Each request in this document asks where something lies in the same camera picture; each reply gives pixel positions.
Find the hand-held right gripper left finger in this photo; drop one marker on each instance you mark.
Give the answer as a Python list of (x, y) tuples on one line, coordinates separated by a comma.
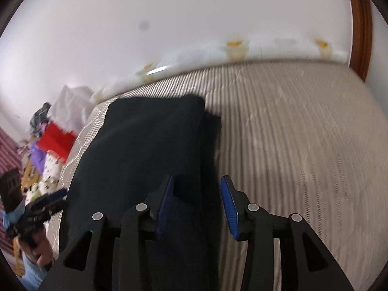
[(166, 206)]

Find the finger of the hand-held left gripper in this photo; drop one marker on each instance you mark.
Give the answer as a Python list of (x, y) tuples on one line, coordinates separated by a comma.
[(51, 209), (51, 195)]

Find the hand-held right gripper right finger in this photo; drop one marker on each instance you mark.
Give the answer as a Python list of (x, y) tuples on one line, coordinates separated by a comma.
[(230, 209)]

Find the black t-shirt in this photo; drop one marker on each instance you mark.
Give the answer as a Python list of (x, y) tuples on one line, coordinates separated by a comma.
[(145, 145)]

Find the person's left hand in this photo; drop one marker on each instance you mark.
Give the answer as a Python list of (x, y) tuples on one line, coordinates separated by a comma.
[(41, 248)]

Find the white floral printed cloth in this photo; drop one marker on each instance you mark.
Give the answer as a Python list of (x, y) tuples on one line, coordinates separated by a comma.
[(50, 169)]

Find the purple cloth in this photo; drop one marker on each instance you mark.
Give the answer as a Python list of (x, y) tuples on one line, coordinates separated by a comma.
[(38, 157)]

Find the red bag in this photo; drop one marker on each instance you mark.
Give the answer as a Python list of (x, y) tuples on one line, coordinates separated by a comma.
[(56, 141)]

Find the red striped cloth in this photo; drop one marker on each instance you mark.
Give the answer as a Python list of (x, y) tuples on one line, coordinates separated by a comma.
[(7, 154)]

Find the dark cloth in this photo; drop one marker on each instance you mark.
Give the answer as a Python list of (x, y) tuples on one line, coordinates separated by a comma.
[(42, 113)]

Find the white plastic bag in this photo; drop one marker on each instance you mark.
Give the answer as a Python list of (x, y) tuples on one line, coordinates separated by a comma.
[(69, 106)]

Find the striped quilted bed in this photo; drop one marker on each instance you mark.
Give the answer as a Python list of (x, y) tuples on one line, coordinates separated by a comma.
[(303, 142)]

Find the white patterned pillow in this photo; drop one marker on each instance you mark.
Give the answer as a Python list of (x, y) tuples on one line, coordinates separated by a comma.
[(212, 54)]

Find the brown wooden door frame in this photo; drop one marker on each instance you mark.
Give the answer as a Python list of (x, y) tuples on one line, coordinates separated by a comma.
[(360, 30)]

